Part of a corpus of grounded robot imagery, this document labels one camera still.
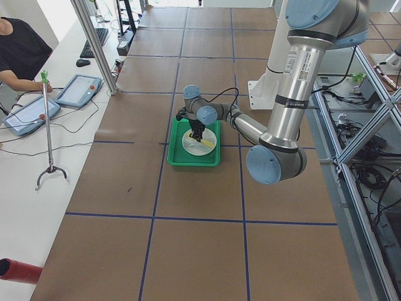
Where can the green plastic tray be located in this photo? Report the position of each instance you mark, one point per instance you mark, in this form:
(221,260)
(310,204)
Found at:
(183,152)

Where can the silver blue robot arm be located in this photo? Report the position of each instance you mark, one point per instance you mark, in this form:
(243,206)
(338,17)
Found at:
(314,28)

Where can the grabber reacher tool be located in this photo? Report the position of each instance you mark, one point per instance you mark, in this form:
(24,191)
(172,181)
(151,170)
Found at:
(51,167)

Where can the red cylinder tube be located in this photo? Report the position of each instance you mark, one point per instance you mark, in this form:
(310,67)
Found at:
(17,271)

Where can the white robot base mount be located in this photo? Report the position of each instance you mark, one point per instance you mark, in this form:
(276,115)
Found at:
(262,93)

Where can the aluminium frame post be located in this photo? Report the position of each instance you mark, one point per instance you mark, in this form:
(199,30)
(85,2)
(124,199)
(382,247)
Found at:
(82,13)

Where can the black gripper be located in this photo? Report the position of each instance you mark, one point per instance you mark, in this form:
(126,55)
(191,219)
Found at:
(196,128)

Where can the yellow spoon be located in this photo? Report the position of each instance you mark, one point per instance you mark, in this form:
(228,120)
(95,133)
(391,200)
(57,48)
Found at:
(205,142)

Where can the right teach pendant tablet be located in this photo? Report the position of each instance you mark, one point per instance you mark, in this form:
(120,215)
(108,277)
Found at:
(79,91)

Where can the white round plate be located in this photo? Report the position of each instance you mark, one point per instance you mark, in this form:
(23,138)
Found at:
(200,147)

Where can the black computer mouse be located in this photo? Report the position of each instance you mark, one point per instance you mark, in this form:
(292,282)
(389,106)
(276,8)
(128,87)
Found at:
(82,62)

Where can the aluminium frame rail structure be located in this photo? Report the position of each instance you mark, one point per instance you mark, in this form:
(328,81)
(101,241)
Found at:
(358,121)

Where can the left teach pendant tablet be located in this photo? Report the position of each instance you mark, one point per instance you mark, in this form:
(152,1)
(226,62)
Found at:
(27,118)

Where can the person in black shirt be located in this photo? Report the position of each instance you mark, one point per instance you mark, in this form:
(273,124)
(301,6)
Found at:
(23,54)

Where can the teach pendant tablet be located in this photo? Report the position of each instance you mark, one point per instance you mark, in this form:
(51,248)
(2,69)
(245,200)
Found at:
(79,91)
(27,118)

